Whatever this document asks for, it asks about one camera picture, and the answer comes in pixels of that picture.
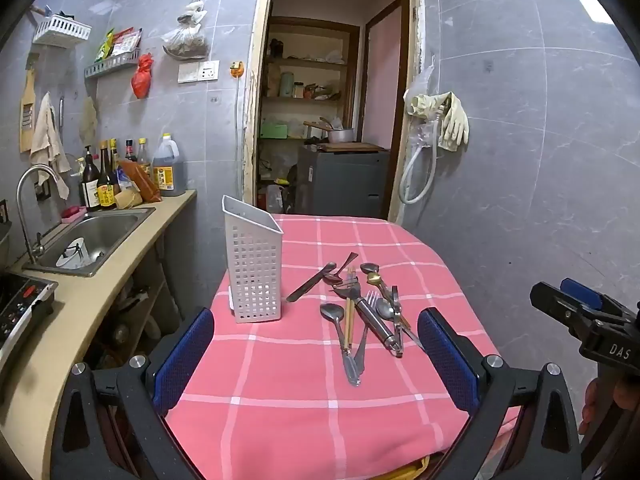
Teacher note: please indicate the steel fork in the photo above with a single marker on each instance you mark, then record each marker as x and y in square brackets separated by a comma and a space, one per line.
[361, 352]

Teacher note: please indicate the grey cabinet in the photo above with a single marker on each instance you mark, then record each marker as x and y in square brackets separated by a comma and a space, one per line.
[345, 180]

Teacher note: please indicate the beige kitchen counter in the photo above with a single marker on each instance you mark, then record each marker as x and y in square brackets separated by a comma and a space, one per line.
[75, 320]

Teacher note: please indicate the steel faucet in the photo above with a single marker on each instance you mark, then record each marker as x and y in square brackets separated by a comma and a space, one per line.
[25, 180]

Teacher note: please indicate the pink sponge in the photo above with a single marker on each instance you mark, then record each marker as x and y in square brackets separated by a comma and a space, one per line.
[73, 213]

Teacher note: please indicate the large brown oil jug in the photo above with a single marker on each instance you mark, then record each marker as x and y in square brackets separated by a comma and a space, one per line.
[168, 172]

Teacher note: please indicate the wooden cutting board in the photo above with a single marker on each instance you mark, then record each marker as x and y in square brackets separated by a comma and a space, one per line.
[350, 147]

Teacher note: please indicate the steel pot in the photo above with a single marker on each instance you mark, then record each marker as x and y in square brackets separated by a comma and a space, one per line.
[341, 135]

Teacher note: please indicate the metal wall shelf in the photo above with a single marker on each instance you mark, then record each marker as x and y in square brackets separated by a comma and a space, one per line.
[110, 66]

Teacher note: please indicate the beige tied bag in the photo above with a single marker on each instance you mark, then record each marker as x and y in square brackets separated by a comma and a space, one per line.
[127, 199]

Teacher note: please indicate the orange wall hook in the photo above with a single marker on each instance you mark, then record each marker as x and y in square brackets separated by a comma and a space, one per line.
[236, 69]

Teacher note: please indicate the orange-brown packet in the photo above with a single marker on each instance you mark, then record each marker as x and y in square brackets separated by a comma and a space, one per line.
[142, 182]

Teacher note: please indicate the white wall basket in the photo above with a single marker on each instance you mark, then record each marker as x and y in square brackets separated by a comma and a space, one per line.
[62, 30]

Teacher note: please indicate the person's right hand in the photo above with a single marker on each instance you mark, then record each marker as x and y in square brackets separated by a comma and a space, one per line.
[590, 405]

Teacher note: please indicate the steel kitchen sink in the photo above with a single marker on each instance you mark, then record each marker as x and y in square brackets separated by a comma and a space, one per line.
[100, 232]

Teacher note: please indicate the yellow-cap sauce bottle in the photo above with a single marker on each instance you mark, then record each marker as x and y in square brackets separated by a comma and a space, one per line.
[143, 157]

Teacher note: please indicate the cream rubber gloves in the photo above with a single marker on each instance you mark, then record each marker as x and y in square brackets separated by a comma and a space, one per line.
[454, 120]

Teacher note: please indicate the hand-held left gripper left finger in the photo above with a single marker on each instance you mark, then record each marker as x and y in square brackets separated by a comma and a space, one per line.
[184, 355]

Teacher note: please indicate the red and white packet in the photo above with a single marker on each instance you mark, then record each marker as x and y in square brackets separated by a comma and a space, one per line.
[126, 42]

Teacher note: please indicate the clear bag with dark contents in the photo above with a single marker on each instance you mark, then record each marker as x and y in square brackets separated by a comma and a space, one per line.
[186, 42]

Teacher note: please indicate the beige hanging towel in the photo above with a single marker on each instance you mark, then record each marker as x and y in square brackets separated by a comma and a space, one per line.
[47, 140]

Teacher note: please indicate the green box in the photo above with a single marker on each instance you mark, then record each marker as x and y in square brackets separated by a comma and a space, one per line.
[274, 130]

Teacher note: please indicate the red-cap sauce bottle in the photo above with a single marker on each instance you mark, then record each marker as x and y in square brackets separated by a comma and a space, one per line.
[130, 152]

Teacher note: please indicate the red plastic bag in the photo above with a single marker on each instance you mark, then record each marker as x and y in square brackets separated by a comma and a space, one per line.
[141, 77]

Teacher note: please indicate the wooden storage shelves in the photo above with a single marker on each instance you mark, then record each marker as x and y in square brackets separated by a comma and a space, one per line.
[305, 64]

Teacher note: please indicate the white mug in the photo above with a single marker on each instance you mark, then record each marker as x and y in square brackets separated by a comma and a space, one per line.
[70, 255]

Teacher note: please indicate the steel table knife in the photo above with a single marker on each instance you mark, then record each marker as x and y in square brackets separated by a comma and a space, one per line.
[310, 283]

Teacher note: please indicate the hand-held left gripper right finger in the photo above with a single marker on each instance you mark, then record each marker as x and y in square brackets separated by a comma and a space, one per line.
[447, 362]

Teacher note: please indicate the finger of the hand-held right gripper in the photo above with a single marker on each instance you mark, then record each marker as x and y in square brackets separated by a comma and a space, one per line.
[582, 292]
[555, 307]

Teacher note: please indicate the green snack packet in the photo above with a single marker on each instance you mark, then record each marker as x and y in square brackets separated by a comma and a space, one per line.
[105, 45]

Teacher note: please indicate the black induction cooker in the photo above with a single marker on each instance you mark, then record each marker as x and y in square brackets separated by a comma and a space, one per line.
[22, 305]

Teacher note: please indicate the white wall socket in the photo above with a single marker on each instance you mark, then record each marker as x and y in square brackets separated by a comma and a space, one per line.
[209, 70]

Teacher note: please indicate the large steel spoon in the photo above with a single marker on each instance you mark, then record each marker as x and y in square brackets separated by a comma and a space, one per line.
[332, 313]

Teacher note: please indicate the white plastic utensil basket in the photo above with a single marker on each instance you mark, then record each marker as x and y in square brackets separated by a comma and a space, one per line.
[255, 270]

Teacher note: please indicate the hanging wooden board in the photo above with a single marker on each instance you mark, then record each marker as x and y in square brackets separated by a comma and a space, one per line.
[27, 110]

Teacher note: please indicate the pink checked tablecloth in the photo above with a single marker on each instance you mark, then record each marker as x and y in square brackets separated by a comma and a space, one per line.
[300, 410]

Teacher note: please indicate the dark pump sauce bottle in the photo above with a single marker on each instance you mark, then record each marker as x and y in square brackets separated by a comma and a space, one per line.
[90, 185]

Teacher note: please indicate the dark yellow-label sauce bottle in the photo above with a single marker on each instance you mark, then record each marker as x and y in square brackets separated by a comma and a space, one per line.
[106, 187]

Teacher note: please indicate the hanging beige scrubber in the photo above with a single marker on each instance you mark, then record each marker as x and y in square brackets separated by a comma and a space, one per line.
[88, 120]

